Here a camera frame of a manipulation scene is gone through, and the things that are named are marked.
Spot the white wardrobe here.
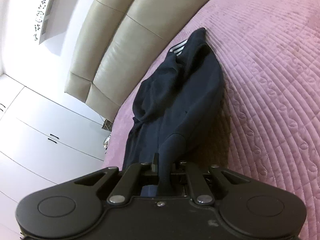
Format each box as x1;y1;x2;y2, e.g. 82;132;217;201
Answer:
1;75;108;239

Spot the navy hoodie with white stripes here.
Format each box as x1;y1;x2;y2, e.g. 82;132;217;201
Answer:
123;28;224;197

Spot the beige leather headboard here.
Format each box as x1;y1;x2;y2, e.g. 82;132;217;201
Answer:
65;0;209;121

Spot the brown patterned pouch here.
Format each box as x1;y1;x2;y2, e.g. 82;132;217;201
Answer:
102;119;113;132

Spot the pink quilted bedspread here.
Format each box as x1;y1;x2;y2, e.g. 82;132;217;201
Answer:
103;0;320;240

